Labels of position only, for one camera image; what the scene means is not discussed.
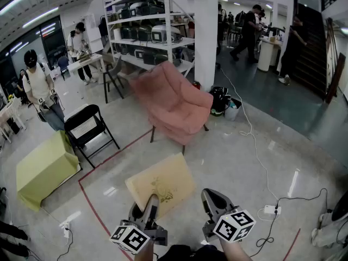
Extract black helmet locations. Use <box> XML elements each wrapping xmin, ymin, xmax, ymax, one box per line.
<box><xmin>208</xmin><ymin>86</ymin><xmax>232</xmax><ymax>117</ymax></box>

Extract black floor cable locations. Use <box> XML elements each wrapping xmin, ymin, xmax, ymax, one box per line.
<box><xmin>55</xmin><ymin>228</ymin><xmax>74</xmax><ymax>261</ymax></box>
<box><xmin>249</xmin><ymin>188</ymin><xmax>330</xmax><ymax>257</ymax></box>

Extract white metal shelf unit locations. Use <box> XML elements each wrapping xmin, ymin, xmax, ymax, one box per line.
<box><xmin>104</xmin><ymin>0</ymin><xmax>196</xmax><ymax>77</ymax></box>

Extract person's left forearm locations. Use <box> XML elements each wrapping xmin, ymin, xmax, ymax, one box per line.
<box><xmin>134</xmin><ymin>240</ymin><xmax>155</xmax><ymax>261</ymax></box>

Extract white slatted table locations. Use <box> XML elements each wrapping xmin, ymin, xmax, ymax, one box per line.
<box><xmin>0</xmin><ymin>98</ymin><xmax>27</xmax><ymax>144</ymax></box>

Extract small waste bin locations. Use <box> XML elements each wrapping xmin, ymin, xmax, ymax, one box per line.
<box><xmin>224</xmin><ymin>98</ymin><xmax>243</xmax><ymax>121</ymax></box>

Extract white pillar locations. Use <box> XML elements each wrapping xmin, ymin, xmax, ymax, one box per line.
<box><xmin>193</xmin><ymin>0</ymin><xmax>220</xmax><ymax>92</ymax></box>

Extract person's black trousers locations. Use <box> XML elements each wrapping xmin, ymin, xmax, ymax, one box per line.
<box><xmin>156</xmin><ymin>244</ymin><xmax>228</xmax><ymax>261</ymax></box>

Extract dark wooden staircase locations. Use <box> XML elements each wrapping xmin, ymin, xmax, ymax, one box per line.
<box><xmin>290</xmin><ymin>3</ymin><xmax>346</xmax><ymax>104</ymax></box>

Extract yellow-green covered table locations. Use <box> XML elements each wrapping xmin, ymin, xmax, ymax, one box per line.
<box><xmin>15</xmin><ymin>130</ymin><xmax>82</xmax><ymax>212</ymax></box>

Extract long white cable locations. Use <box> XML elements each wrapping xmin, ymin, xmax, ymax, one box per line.
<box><xmin>219</xmin><ymin>66</ymin><xmax>279</xmax><ymax>209</ymax></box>

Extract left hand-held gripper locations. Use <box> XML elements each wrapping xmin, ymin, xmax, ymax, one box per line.
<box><xmin>109</xmin><ymin>194</ymin><xmax>168</xmax><ymax>255</ymax></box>

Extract person's right forearm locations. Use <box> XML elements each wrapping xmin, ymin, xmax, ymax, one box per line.
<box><xmin>219</xmin><ymin>237</ymin><xmax>254</xmax><ymax>261</ymax></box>

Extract grey chair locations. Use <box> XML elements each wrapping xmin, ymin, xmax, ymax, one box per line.
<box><xmin>102</xmin><ymin>53</ymin><xmax>126</xmax><ymax>104</ymax></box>

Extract blue chair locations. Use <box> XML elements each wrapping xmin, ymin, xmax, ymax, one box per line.
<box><xmin>57</xmin><ymin>55</ymin><xmax>71</xmax><ymax>81</ymax></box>

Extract white perforated basket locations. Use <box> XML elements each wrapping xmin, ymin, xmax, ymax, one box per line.
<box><xmin>64</xmin><ymin>103</ymin><xmax>98</xmax><ymax>140</ymax></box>

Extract pink padded armchair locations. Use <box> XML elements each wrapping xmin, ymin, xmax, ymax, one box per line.
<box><xmin>129</xmin><ymin>61</ymin><xmax>214</xmax><ymax>156</ymax></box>

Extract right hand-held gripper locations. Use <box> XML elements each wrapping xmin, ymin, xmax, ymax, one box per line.
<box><xmin>201</xmin><ymin>188</ymin><xmax>257</xmax><ymax>244</ymax></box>

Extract white round cabinet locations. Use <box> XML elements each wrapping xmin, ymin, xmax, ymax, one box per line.
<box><xmin>257</xmin><ymin>36</ymin><xmax>282</xmax><ymax>72</ymax></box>

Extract white floor appliance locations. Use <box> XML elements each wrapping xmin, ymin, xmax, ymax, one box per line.
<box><xmin>310</xmin><ymin>190</ymin><xmax>348</xmax><ymax>247</ymax></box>

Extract group of rice cookers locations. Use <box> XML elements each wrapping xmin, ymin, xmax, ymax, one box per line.
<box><xmin>107</xmin><ymin>0</ymin><xmax>192</xmax><ymax>66</ymax></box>

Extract black folding chair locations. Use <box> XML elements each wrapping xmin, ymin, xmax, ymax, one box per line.
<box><xmin>64</xmin><ymin>104</ymin><xmax>121</xmax><ymax>170</ymax></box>

